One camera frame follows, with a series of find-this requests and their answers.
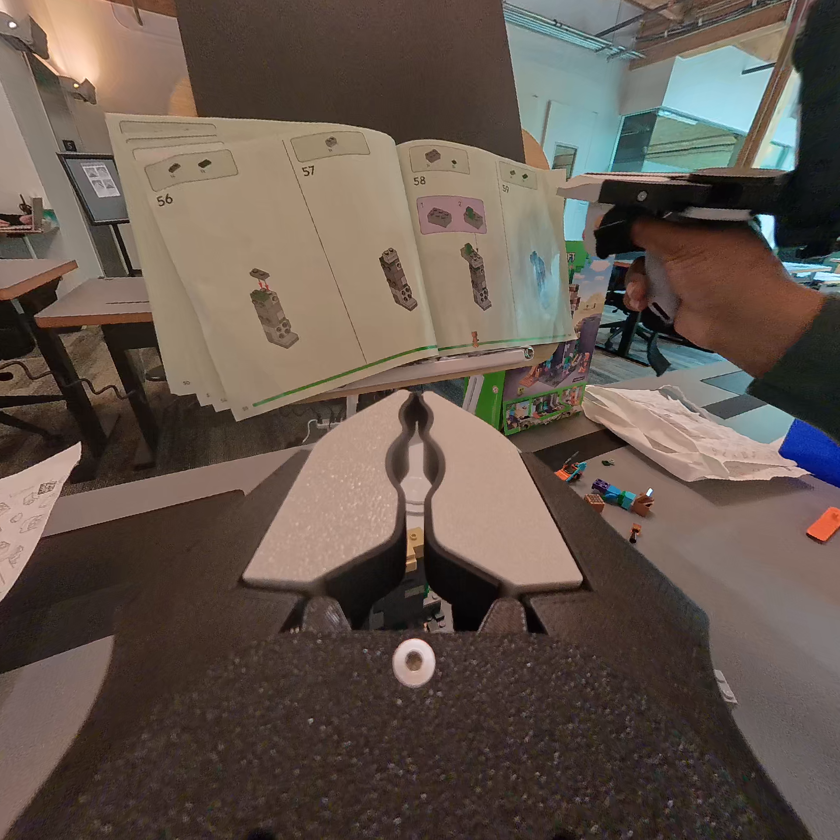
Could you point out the orange brick separator tool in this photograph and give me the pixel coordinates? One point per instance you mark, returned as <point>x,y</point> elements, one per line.
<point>824,525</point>

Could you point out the grey wall spotlight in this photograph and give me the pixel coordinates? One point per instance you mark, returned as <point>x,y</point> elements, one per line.
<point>24,33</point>
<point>79,89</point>

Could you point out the grey green brick tower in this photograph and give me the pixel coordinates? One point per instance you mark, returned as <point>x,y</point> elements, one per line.
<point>414,549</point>

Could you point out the blue plastic bin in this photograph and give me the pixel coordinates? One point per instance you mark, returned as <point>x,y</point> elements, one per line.
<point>817,453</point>

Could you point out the open instruction booklet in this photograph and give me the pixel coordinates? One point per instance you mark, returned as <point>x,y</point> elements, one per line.
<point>263,236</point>

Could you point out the green toy box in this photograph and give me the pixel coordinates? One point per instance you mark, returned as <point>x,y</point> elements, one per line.
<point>545,394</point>

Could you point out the black framed display screen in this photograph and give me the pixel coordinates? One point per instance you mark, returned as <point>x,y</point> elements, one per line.
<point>95,188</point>

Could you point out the white crumpled bag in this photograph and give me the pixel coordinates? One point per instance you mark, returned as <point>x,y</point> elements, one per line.
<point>683,433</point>

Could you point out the pile of colourful brick figures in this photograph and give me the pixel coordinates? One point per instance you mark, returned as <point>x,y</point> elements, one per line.
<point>617,495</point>

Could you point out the wooden office table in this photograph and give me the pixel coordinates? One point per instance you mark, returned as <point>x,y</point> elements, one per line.
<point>33,276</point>
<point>99,299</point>

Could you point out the person's right hand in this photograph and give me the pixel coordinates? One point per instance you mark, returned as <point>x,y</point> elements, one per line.
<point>735,295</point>

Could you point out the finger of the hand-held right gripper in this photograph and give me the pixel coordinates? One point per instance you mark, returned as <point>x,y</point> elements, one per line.
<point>591,188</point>

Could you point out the white printed sheet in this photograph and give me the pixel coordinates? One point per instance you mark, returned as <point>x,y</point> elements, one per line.
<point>33,512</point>

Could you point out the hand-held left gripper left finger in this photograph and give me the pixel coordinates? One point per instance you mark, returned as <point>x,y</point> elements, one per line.
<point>328,519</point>

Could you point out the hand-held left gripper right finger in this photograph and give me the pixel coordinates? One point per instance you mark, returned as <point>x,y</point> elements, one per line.
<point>505,519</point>

